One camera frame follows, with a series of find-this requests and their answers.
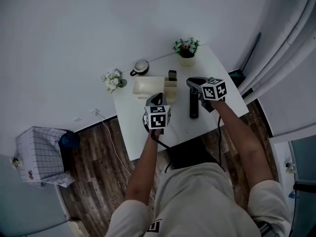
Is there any blue bag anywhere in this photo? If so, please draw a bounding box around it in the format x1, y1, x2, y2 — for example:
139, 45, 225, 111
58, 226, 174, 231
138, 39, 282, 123
59, 130, 81, 150

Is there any glass door panel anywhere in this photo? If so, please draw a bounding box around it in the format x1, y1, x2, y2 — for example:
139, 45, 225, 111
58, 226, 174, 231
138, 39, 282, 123
287, 134, 316, 237

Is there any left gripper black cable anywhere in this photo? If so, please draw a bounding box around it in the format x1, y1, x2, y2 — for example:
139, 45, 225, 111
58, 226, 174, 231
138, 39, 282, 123
151, 129, 178, 174

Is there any white curtain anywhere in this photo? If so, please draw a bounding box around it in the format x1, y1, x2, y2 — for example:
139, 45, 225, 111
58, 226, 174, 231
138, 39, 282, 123
236, 0, 316, 101

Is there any cream compartment organizer container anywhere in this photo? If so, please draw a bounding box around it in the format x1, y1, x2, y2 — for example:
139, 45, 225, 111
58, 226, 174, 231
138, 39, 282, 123
162, 77, 179, 105

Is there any person's right forearm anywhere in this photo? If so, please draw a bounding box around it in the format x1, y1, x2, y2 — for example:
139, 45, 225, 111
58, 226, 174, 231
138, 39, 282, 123
209, 99, 274, 190

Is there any person's cream t-shirt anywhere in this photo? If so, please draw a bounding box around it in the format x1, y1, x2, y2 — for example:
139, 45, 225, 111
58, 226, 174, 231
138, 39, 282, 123
105, 162, 292, 237

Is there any white flower bouquet in vase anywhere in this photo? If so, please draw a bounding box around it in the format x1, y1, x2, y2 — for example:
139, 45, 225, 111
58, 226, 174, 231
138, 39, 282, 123
101, 68, 127, 94

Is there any teal box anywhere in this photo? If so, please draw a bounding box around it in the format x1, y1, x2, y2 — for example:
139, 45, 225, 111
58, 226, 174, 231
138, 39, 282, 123
227, 69, 246, 80

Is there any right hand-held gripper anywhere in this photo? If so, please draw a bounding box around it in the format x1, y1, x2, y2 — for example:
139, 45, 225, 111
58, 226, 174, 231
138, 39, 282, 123
186, 77, 228, 114

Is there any dark pole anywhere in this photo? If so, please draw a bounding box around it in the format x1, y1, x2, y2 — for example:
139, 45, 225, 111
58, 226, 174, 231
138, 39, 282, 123
242, 32, 262, 71

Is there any checked cloth covered box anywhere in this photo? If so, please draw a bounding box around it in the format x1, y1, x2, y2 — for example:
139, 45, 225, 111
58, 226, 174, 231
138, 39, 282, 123
15, 126, 76, 188

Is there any white cable on floor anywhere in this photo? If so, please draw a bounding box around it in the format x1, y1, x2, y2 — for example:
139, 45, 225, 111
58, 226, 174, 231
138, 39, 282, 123
95, 111, 132, 176

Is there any black stool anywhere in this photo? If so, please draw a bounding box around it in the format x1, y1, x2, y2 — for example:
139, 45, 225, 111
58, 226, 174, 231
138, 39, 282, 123
169, 136, 219, 170

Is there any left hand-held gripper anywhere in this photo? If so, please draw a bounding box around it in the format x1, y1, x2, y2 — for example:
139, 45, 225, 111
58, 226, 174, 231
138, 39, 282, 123
143, 92, 172, 136

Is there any long black remote control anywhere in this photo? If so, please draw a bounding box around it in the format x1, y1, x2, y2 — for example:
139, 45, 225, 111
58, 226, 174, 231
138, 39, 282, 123
189, 87, 199, 119

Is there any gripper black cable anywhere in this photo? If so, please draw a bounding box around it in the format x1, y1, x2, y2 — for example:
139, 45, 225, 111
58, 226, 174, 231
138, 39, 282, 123
217, 96, 227, 172
151, 129, 178, 174

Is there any cream box container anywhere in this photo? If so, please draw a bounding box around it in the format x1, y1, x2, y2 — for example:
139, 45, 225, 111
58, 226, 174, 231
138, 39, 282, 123
132, 76, 166, 100

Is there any person's left forearm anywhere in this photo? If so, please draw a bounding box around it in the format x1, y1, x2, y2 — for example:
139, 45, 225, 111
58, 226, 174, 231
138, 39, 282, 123
125, 129, 164, 206

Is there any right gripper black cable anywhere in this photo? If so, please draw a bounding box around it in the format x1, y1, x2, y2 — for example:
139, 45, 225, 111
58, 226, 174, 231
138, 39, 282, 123
217, 96, 227, 172

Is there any potted plant cream pot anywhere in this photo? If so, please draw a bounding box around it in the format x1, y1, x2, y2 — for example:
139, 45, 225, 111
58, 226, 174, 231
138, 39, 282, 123
173, 38, 200, 67

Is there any black mug white inside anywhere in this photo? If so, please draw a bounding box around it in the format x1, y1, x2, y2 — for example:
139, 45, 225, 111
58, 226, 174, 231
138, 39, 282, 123
129, 59, 150, 77

